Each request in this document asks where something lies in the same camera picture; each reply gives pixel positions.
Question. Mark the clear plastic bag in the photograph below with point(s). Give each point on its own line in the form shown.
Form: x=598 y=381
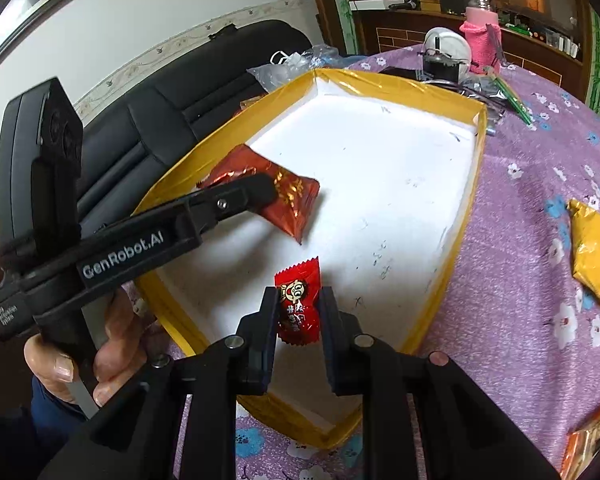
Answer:
x=280 y=77

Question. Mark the yellow snack packet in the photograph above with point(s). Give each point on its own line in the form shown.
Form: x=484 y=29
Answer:
x=590 y=245

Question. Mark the wooden glass cabinet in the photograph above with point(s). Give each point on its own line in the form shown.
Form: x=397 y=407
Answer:
x=395 y=35

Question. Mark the small wooden box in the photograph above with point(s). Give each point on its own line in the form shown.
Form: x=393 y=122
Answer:
x=430 y=4

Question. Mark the blue plastic bag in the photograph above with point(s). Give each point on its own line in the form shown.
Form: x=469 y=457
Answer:
x=352 y=60

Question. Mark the dark blue clothing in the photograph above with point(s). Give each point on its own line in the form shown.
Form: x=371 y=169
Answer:
x=45 y=425

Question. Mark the yellow cardboard box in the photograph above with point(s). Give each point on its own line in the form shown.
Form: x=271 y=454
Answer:
x=380 y=185

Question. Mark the black leather sofa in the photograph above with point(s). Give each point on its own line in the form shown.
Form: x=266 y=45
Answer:
x=180 y=110

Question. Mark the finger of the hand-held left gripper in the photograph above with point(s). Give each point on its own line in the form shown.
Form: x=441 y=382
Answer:
x=240 y=197

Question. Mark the white flat box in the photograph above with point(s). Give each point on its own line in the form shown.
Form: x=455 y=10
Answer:
x=369 y=5

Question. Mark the pink sleeved bottle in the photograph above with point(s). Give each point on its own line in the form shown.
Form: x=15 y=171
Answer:
x=480 y=35

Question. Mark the person's left hand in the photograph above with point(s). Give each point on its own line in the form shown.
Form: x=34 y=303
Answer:
x=125 y=340

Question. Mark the dark red foil snack packet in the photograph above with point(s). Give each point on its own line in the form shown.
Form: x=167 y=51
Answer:
x=292 y=202

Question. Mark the white face mask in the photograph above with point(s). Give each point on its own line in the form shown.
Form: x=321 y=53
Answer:
x=285 y=57

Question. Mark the purple floral tablecloth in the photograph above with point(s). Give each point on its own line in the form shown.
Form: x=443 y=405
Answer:
x=520 y=285

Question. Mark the small red cartoon candy packet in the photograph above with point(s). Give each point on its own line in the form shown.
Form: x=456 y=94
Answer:
x=297 y=290

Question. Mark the orange beige snack packet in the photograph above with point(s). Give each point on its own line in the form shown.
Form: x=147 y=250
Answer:
x=592 y=445

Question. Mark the white round container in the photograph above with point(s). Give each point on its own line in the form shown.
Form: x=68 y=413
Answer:
x=450 y=42

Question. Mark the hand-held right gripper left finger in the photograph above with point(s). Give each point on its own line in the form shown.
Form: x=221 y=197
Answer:
x=272 y=325

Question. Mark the black flat device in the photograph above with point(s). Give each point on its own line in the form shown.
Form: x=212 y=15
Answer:
x=400 y=72

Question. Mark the green label cracker packet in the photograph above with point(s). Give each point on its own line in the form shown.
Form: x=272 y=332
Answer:
x=512 y=97

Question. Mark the black box device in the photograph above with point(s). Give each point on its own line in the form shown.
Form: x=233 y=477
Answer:
x=442 y=72

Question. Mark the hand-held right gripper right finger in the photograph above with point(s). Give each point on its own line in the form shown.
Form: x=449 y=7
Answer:
x=327 y=332

